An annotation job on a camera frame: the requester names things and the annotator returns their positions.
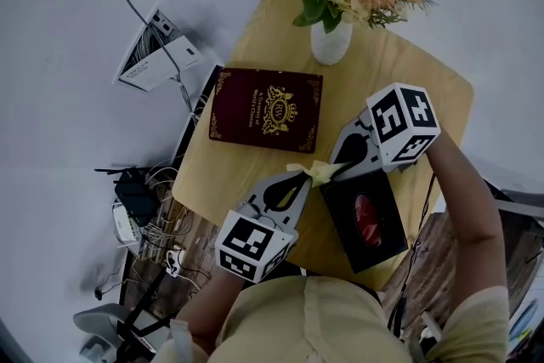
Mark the white modem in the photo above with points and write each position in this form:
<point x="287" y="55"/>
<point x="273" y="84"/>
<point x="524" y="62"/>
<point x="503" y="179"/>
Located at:
<point x="125" y="225"/>

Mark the black router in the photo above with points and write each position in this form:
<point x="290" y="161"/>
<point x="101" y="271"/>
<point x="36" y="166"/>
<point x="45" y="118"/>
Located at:
<point x="136" y="200"/>

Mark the black tissue box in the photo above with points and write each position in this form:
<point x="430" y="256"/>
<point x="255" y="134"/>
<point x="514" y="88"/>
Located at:
<point x="393" y="231"/>

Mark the person's pale yellow top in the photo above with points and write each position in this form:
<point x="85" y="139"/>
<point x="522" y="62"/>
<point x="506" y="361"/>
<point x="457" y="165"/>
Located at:
<point x="319" y="323"/>

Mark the pale yellow cloth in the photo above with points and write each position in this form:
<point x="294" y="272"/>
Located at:
<point x="319" y="172"/>

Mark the person's right forearm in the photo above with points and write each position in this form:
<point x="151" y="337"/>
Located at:
<point x="467" y="217"/>

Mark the white textured vase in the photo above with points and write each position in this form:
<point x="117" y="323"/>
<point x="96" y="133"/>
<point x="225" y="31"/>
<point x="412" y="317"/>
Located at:
<point x="331" y="47"/>

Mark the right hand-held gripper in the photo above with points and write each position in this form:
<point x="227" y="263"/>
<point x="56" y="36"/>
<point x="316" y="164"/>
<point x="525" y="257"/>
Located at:
<point x="404" y="123"/>

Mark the grey office chair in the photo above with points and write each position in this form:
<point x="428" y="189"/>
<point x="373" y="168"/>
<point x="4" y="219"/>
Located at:
<point x="102" y="319"/>

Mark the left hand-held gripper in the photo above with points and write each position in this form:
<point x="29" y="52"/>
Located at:
<point x="251" y="244"/>

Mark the maroon book with gold print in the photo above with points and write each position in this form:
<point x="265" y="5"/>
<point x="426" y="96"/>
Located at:
<point x="263" y="110"/>

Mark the white power adapter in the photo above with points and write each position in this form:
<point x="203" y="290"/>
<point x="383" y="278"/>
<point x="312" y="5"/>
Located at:
<point x="174" y="261"/>

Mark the open wall wiring box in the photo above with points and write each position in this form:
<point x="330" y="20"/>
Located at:
<point x="146" y="42"/>

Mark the person's left forearm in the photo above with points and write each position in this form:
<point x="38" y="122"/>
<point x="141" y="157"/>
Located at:
<point x="212" y="310"/>

